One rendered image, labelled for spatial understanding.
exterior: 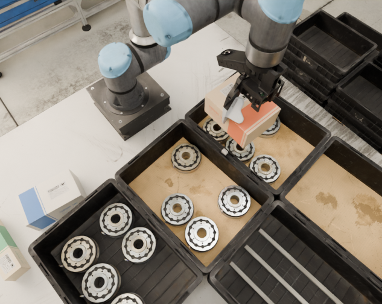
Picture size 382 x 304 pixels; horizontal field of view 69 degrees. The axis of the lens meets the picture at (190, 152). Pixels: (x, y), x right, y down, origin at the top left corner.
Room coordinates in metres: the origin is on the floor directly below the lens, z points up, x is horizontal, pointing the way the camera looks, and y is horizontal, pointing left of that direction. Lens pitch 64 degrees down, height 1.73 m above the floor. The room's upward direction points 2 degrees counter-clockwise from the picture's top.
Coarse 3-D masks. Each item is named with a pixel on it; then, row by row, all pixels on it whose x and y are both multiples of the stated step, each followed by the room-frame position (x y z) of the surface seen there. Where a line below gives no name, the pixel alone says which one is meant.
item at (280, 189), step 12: (240, 72) 0.71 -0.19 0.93; (192, 108) 0.56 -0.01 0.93; (192, 120) 0.51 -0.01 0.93; (312, 120) 0.49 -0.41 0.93; (324, 132) 0.44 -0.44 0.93; (216, 144) 0.41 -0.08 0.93; (324, 144) 0.40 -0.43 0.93; (312, 156) 0.36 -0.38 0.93; (300, 168) 0.32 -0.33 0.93; (288, 180) 0.28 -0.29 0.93; (276, 192) 0.25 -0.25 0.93
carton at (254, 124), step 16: (208, 96) 0.46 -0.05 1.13; (224, 96) 0.45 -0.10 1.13; (240, 96) 0.45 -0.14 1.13; (208, 112) 0.45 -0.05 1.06; (256, 112) 0.40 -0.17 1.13; (272, 112) 0.40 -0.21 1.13; (224, 128) 0.39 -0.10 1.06; (240, 128) 0.35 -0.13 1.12; (256, 128) 0.35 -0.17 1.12; (240, 144) 0.34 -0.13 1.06
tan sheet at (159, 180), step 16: (176, 144) 0.47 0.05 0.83; (160, 160) 0.41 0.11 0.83; (208, 160) 0.40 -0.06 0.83; (144, 176) 0.35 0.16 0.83; (160, 176) 0.35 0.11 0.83; (176, 176) 0.35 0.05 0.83; (192, 176) 0.34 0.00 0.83; (208, 176) 0.34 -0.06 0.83; (224, 176) 0.34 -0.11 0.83; (144, 192) 0.29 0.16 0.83; (160, 192) 0.29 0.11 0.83; (176, 192) 0.29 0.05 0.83; (192, 192) 0.29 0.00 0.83; (208, 192) 0.28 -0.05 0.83; (160, 208) 0.24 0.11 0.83; (176, 208) 0.24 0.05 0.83; (208, 208) 0.23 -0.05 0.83; (256, 208) 0.23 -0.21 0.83; (224, 224) 0.18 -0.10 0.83; (240, 224) 0.18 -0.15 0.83; (224, 240) 0.13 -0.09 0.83; (208, 256) 0.08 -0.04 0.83
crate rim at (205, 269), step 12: (180, 120) 0.51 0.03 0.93; (168, 132) 0.46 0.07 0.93; (228, 156) 0.37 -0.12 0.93; (120, 168) 0.34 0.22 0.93; (240, 168) 0.33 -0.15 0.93; (120, 180) 0.30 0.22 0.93; (252, 180) 0.29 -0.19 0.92; (132, 192) 0.27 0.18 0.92; (264, 192) 0.25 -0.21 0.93; (144, 204) 0.22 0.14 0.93; (264, 204) 0.21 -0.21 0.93; (156, 216) 0.19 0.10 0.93; (216, 264) 0.06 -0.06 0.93
